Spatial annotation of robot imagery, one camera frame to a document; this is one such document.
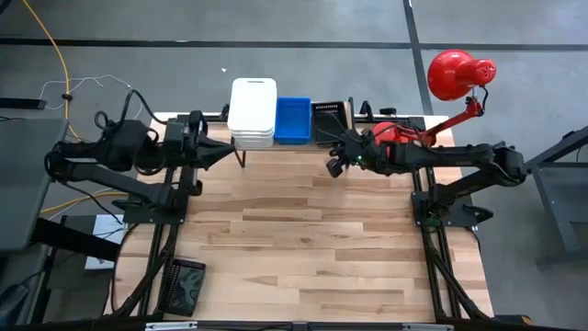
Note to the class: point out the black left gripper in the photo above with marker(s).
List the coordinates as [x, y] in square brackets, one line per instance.
[186, 140]

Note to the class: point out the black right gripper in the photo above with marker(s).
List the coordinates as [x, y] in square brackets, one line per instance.
[363, 151]

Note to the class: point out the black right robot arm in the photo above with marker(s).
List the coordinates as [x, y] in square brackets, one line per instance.
[459, 156]

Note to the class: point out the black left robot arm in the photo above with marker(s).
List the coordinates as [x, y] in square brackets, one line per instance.
[115, 147]

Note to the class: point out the wooden shelf with black legs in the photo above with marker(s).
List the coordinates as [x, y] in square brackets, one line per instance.
[294, 147]

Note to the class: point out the red desk lamp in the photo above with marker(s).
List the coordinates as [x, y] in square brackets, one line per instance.
[452, 73]

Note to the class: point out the white cardboard box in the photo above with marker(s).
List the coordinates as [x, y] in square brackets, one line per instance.
[103, 230]

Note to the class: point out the black slanted beam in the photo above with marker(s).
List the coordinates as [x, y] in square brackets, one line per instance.
[73, 239]

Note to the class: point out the grey side table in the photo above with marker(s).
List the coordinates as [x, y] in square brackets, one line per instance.
[27, 184]

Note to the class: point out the black floor bar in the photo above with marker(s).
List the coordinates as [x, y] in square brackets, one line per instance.
[20, 103]

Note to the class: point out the grey metal stand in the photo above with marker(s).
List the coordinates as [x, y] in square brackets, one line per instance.
[551, 184]

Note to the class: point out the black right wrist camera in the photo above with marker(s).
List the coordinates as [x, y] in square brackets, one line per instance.
[335, 167]

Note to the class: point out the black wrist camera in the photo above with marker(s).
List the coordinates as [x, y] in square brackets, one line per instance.
[195, 184]
[335, 167]

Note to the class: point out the black aluminium table frame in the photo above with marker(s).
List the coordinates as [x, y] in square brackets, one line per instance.
[216, 117]

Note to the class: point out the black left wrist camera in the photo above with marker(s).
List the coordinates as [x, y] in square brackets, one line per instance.
[195, 184]

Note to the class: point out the black triangular frame bracket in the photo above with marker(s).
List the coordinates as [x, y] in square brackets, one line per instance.
[366, 112]
[225, 114]

